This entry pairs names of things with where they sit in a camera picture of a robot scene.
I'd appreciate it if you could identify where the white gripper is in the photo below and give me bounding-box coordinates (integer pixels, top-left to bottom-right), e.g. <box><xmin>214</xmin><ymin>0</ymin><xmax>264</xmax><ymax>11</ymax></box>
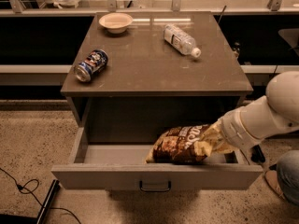
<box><xmin>200</xmin><ymin>109</ymin><xmax>262</xmax><ymax>150</ymax></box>

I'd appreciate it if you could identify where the brown sea salt chip bag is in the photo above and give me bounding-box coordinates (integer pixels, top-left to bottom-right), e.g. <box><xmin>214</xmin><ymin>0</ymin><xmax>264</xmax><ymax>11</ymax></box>
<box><xmin>145</xmin><ymin>123</ymin><xmax>239</xmax><ymax>165</ymax></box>

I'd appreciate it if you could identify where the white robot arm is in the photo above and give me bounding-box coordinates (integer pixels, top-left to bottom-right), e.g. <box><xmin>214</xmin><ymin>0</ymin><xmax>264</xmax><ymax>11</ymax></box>
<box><xmin>199</xmin><ymin>71</ymin><xmax>299</xmax><ymax>155</ymax></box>

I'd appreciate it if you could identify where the grey cabinet with counter top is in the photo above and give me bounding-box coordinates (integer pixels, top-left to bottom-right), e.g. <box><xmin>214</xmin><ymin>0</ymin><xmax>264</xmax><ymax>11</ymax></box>
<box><xmin>61</xmin><ymin>11</ymin><xmax>252</xmax><ymax>122</ymax></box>

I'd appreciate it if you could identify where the open grey top drawer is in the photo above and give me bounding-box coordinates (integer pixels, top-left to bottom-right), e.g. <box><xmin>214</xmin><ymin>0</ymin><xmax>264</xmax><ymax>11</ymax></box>
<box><xmin>52</xmin><ymin>125</ymin><xmax>263</xmax><ymax>190</ymax></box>

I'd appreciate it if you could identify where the black stand leg right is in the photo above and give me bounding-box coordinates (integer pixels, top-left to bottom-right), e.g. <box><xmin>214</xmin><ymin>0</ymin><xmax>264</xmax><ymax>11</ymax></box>
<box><xmin>251</xmin><ymin>145</ymin><xmax>265</xmax><ymax>163</ymax></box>

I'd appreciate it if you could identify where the black stand leg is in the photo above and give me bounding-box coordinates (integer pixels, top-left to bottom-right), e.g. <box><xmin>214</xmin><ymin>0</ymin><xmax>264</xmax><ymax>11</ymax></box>
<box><xmin>251</xmin><ymin>145</ymin><xmax>265</xmax><ymax>163</ymax></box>
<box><xmin>36</xmin><ymin>179</ymin><xmax>60</xmax><ymax>224</ymax></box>

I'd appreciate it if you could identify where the tan shoe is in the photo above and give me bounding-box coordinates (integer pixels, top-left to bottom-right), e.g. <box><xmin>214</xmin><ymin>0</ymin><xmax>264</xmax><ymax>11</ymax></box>
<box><xmin>264</xmin><ymin>170</ymin><xmax>284</xmax><ymax>199</ymax></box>

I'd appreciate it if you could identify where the person's blue jeans leg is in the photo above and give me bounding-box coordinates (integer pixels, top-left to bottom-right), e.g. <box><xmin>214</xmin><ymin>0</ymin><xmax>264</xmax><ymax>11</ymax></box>
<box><xmin>277</xmin><ymin>150</ymin><xmax>299</xmax><ymax>205</ymax></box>

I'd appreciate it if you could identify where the clear plastic water bottle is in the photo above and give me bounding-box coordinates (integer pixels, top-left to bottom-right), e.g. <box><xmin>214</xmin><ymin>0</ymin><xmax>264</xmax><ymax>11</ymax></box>
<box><xmin>164</xmin><ymin>24</ymin><xmax>201</xmax><ymax>59</ymax></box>

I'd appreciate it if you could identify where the blue soda can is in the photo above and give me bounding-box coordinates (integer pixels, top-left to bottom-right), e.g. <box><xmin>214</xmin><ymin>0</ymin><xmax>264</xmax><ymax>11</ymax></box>
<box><xmin>74</xmin><ymin>49</ymin><xmax>108</xmax><ymax>82</ymax></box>

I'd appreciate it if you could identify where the white paper bowl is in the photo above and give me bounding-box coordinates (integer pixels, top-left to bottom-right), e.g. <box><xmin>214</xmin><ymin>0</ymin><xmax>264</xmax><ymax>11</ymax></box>
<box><xmin>99</xmin><ymin>13</ymin><xmax>133</xmax><ymax>34</ymax></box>

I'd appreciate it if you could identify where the black stand leg left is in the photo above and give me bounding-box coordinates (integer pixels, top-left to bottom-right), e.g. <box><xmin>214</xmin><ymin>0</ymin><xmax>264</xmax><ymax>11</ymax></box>
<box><xmin>36</xmin><ymin>179</ymin><xmax>60</xmax><ymax>224</ymax></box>

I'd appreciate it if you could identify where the black drawer handle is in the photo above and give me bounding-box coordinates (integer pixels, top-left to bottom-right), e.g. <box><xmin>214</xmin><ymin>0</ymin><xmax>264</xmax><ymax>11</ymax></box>
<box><xmin>139</xmin><ymin>181</ymin><xmax>172</xmax><ymax>192</ymax></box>

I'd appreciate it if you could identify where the black cable on floor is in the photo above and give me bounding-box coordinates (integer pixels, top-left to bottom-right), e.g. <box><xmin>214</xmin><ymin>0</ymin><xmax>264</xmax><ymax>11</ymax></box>
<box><xmin>0</xmin><ymin>167</ymin><xmax>82</xmax><ymax>224</ymax></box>

